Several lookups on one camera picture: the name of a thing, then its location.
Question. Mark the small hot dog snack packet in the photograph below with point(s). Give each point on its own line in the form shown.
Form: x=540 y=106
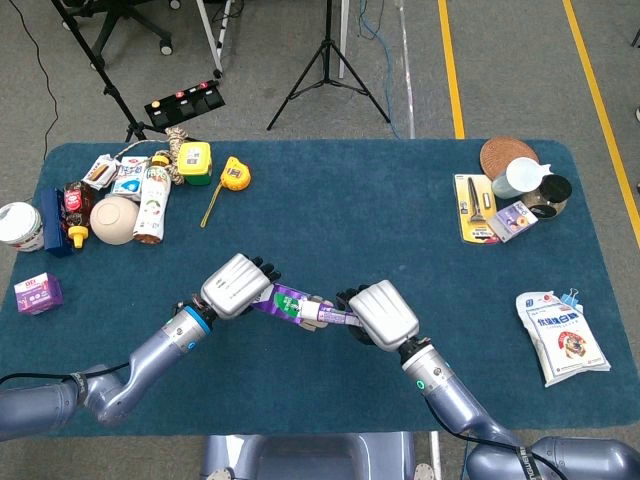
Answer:
x=100 y=172

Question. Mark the brown woven coaster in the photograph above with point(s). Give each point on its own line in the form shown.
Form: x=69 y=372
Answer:
x=502 y=152

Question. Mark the white plastic jar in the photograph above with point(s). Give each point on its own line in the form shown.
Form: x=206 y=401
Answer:
x=20 y=225

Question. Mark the white printed pouch bag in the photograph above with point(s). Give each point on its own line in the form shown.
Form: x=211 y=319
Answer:
x=565 y=340

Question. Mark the yellow green lidded container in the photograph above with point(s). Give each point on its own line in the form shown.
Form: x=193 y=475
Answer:
x=195 y=162

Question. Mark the beige bowl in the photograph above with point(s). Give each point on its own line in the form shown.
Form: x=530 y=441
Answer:
x=114 y=220

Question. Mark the blue binder clip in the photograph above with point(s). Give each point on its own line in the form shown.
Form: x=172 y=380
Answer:
x=570 y=299

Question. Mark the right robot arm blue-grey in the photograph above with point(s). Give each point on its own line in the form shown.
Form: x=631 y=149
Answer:
x=450 y=395

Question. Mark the black office chair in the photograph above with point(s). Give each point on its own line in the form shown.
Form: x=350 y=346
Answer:
x=117 y=15

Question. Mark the small lilac white box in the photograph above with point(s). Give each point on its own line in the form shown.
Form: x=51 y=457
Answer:
x=512 y=222

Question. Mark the black slanted light stand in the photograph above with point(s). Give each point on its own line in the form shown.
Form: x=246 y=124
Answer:
x=107 y=90

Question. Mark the black foot pedal board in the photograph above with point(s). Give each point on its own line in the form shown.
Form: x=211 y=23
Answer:
x=185 y=105

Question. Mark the dark blue flat box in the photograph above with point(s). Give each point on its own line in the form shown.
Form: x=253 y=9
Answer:
x=51 y=225

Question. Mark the white frame leg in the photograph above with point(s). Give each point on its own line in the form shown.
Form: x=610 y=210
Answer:
x=212 y=40

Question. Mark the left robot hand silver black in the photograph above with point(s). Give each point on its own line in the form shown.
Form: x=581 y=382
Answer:
x=232 y=290

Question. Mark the blue felt table mat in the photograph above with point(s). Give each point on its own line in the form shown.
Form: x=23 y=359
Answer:
x=350 y=225

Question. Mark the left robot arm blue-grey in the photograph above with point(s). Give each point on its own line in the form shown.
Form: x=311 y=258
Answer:
x=150 y=360

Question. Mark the small purple cardboard box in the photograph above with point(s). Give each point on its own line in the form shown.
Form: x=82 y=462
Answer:
x=37 y=295

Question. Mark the glass jar black lid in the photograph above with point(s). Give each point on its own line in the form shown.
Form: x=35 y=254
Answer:
x=555 y=192

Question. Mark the purple white toothpaste tube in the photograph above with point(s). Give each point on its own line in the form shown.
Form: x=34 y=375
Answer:
x=325 y=314

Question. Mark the purple milk carton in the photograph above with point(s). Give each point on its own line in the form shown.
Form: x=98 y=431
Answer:
x=282 y=302

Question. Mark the black camera tripod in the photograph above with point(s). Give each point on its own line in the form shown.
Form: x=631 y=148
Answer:
x=327 y=50

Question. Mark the tea bottle white label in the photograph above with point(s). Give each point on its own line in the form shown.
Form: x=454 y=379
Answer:
x=152 y=205

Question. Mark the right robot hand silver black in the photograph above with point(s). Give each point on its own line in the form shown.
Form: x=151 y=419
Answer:
x=385 y=315

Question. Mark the blue white milk packet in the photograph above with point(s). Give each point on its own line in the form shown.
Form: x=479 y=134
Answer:
x=129 y=180

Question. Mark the razor in yellow blister pack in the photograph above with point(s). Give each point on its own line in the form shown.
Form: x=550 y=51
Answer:
x=472 y=210

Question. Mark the dark sauce bottle yellow cap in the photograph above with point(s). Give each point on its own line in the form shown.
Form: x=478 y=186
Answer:
x=75 y=202

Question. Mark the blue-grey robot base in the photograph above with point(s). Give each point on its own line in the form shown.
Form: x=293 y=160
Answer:
x=310 y=457

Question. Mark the yellow tape measure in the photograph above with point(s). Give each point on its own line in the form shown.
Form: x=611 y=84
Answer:
x=235 y=175

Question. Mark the pale blue cup white lid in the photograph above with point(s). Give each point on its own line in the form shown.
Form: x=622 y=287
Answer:
x=522 y=175

